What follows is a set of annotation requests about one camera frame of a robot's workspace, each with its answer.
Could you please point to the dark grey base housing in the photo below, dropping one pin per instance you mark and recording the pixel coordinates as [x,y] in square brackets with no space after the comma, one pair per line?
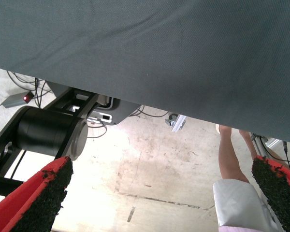
[122,111]

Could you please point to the black caster wheel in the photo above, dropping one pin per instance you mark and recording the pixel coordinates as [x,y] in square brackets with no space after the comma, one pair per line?
[170,119]

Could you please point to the dark grey table cloth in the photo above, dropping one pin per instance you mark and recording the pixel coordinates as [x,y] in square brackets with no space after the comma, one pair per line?
[135,48]

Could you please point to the person bare leg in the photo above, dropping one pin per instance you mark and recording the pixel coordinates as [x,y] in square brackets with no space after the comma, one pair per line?
[228,154]
[249,142]

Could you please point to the aluminium profile bar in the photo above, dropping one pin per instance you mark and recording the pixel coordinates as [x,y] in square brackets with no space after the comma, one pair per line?
[180,123]
[271,143]

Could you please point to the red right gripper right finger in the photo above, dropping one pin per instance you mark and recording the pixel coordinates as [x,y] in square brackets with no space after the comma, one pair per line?
[280,193]

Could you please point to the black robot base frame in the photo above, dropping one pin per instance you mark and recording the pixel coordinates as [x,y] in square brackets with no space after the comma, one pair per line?
[43,130]

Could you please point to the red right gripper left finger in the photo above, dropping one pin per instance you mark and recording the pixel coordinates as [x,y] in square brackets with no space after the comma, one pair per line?
[26,205]

